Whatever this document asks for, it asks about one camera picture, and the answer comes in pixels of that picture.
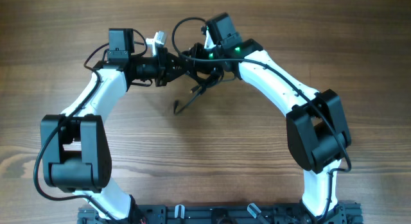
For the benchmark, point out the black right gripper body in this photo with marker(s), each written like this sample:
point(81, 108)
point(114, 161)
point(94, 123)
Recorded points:
point(201, 53)

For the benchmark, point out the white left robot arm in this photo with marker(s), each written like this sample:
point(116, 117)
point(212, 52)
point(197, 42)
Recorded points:
point(74, 161)

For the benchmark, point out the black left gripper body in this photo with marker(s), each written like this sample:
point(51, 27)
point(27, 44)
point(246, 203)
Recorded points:
point(153, 67)

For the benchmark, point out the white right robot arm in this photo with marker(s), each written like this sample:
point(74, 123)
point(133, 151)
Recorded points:
point(316, 127)

